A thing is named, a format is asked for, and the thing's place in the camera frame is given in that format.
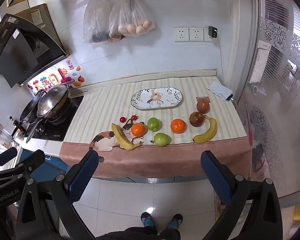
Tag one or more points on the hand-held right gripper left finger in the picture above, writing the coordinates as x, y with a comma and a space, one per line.
82, 175

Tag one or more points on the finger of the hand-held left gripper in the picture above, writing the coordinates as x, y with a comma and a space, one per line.
6, 155
33, 160

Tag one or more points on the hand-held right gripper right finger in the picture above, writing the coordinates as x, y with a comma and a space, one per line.
213, 175

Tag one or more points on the yellow banana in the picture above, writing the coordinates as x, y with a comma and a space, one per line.
121, 137
210, 130

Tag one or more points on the red apple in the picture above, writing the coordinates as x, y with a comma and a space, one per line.
196, 119
203, 106

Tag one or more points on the orange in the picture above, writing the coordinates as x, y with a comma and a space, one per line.
178, 126
138, 129

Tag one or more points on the green apple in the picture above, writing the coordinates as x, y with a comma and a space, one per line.
154, 124
162, 139

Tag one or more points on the floral oval plate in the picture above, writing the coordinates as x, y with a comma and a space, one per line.
156, 98

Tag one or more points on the blue base cabinet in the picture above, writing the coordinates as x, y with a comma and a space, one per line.
50, 170

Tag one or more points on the black glass stove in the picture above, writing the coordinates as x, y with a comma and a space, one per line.
62, 125

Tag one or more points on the striped cat print tablecloth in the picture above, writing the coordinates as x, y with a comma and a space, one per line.
165, 160

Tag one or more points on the black frying pan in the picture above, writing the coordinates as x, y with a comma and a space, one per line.
28, 108

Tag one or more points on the steel wok with lid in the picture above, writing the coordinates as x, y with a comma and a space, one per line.
52, 101

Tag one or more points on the cherry tomato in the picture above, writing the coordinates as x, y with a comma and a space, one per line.
134, 118
122, 119

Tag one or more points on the brown cloth label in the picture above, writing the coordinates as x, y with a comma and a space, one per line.
199, 98

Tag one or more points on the dark flat device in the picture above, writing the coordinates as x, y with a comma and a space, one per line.
229, 97

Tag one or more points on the person's dark pants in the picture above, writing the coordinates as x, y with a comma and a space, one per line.
140, 233

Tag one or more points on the white folded cloth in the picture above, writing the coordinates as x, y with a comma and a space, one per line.
218, 88

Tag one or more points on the black range hood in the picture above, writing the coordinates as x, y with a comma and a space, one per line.
20, 52

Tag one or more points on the frosted floral glass door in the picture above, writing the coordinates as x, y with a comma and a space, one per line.
277, 80

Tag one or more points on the black plug adapter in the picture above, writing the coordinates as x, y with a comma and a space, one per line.
213, 32

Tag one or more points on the plastic bag with dark contents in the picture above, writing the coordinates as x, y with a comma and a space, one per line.
96, 22

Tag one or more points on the plastic bag with round contents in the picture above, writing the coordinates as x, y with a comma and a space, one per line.
132, 22

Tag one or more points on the group of colourful wall stickers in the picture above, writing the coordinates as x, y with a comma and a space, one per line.
52, 78

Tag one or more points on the white wall socket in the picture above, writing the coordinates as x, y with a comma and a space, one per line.
196, 34
181, 34
207, 38

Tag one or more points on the steel hood duct cover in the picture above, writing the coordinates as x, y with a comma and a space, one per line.
40, 17

